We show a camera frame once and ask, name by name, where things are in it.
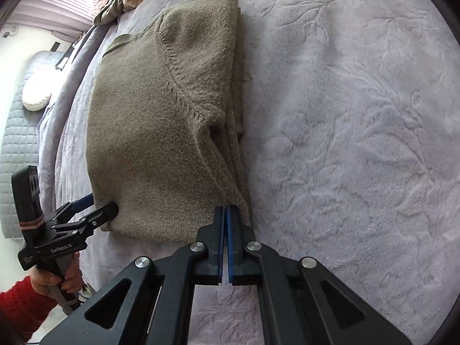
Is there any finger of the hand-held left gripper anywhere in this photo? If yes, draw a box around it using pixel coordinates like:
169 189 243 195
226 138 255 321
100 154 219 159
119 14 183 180
45 193 96 225
50 202 119 241

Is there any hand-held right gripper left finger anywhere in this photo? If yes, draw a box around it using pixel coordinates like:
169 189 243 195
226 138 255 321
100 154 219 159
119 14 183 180
41 206 225 345

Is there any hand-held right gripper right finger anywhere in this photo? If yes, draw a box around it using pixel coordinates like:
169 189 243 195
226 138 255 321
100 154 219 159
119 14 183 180
226 205 414 345

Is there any brown fuzzy sweater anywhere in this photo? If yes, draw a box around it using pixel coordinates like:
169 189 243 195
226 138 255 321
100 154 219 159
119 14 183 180
86 0 252 245

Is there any person's left forearm red sleeve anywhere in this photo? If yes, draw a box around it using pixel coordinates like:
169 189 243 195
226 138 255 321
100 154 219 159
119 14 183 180
0 277 58 344

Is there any person's left hand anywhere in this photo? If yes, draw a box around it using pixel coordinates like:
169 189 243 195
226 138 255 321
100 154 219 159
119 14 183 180
30 254 85 297

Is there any grey lavender duvet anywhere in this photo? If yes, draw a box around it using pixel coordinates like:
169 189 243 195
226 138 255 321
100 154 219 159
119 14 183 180
36 22 119 205

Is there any white scalloped pillow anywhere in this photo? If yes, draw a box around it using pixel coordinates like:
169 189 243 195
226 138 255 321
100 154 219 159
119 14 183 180
22 66 54 112

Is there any lavender embossed bedspread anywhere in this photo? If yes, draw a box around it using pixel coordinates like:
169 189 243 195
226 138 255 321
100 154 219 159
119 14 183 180
36 0 459 345

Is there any olive knit garment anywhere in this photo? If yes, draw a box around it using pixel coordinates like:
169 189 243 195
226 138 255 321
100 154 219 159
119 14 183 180
93 0 128 26

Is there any pale pleated curtain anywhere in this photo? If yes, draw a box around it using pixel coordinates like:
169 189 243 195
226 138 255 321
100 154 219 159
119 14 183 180
14 0 119 42

